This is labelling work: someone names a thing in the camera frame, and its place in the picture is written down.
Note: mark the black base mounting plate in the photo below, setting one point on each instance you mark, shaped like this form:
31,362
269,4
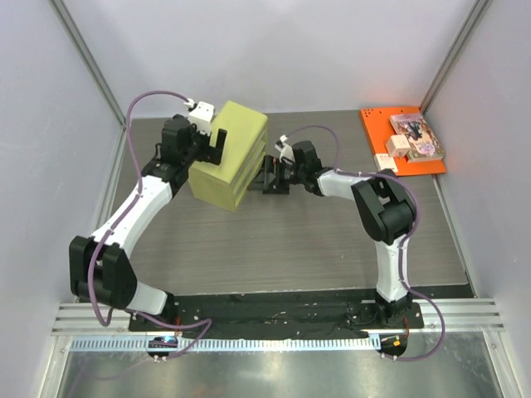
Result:
327,314

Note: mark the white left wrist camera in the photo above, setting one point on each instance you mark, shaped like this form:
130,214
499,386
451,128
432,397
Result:
201,114

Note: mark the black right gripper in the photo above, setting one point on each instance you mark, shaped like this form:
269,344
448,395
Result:
271,175

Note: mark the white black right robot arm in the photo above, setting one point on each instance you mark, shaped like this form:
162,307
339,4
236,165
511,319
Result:
386,210

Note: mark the white red small box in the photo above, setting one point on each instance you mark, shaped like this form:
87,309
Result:
384,161

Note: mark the white slotted cable duct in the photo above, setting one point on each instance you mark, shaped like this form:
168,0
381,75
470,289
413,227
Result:
167,344

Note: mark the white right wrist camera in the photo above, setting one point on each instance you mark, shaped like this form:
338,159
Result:
286,154

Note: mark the small beige cube box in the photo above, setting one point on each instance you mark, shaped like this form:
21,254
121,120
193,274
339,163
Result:
397,146

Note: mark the orange flat tray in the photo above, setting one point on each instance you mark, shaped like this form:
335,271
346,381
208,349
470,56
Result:
378,129

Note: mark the green metal drawer toolbox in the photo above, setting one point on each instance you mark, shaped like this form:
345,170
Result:
225,184

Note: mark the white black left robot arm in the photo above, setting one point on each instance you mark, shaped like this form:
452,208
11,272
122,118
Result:
100,270

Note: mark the right aluminium corner post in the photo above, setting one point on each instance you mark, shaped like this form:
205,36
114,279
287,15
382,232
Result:
463,36

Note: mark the left aluminium corner post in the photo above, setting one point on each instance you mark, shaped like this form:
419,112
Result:
73,32

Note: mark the aluminium corner post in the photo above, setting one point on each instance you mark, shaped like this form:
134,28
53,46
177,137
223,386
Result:
463,36
73,32

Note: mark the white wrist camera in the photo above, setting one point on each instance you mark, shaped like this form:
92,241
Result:
286,154
201,114

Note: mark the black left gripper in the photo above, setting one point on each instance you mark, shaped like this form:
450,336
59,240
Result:
211,155

